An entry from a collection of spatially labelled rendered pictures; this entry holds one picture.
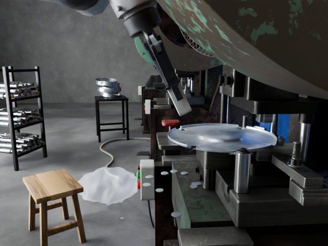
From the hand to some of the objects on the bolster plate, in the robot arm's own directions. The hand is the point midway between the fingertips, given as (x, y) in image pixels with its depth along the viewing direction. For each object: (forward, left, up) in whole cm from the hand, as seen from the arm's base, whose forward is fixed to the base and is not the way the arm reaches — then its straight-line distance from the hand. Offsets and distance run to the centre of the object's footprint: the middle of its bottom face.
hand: (179, 99), depth 64 cm
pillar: (+30, +21, -16) cm, 40 cm away
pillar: (+32, +5, -16) cm, 36 cm away
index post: (+13, -6, -19) cm, 24 cm away
